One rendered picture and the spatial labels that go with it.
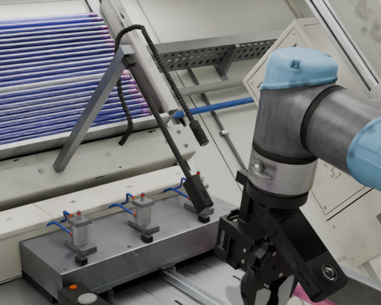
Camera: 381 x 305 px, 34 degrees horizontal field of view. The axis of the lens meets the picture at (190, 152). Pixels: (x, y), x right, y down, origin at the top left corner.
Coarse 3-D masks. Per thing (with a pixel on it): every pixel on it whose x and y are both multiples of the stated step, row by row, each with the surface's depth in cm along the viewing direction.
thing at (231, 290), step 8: (232, 288) 78; (264, 288) 74; (232, 296) 79; (240, 296) 77; (256, 296) 74; (264, 296) 75; (232, 304) 79; (240, 304) 78; (256, 304) 75; (264, 304) 76
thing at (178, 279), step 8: (168, 272) 93; (176, 272) 93; (168, 280) 93; (176, 280) 91; (184, 280) 91; (184, 288) 90; (192, 288) 89; (200, 288) 89; (200, 296) 87; (208, 296) 87; (216, 296) 87; (208, 304) 86; (216, 304) 85; (224, 304) 84
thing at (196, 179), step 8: (192, 176) 77; (184, 184) 78; (192, 184) 76; (200, 184) 77; (192, 192) 77; (200, 192) 76; (192, 200) 77; (200, 200) 76; (208, 200) 76; (200, 208) 76; (208, 208) 76
